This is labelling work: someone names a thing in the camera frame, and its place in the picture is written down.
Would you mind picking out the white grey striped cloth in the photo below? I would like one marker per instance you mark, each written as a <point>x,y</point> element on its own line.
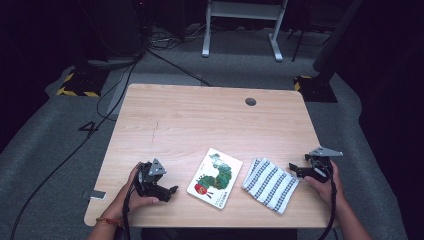
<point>270,185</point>

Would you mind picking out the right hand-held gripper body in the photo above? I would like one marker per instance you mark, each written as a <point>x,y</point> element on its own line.
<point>321,166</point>

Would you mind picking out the black yellow striped stand base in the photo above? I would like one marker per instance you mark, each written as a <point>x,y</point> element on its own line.
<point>83,85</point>

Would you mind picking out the black stand base with pole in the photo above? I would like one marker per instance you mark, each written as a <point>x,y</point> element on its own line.
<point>318,88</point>

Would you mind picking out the round grey table grommet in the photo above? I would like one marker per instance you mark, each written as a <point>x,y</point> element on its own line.
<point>250,101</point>

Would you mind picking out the person's right hand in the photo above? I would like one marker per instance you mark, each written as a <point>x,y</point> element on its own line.
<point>328,191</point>

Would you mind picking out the black equipment case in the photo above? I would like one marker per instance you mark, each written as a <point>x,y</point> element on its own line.
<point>113,26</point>

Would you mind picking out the thin black stand leg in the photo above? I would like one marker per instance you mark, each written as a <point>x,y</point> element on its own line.
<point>297,46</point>

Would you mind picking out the person's left hand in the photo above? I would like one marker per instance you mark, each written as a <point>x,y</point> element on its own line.
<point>128,200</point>

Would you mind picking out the grey tape piece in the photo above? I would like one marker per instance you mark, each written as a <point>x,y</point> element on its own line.
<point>96,194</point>

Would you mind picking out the white metal desk frame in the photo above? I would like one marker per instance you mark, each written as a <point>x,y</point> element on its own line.
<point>243,11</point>

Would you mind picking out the caterpillar picture book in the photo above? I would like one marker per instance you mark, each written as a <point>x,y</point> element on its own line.
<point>215,180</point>

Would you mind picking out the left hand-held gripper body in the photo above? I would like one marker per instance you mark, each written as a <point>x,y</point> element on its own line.
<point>151,186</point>

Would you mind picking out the person's dark clothing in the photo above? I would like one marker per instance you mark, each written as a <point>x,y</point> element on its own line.
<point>216,234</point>

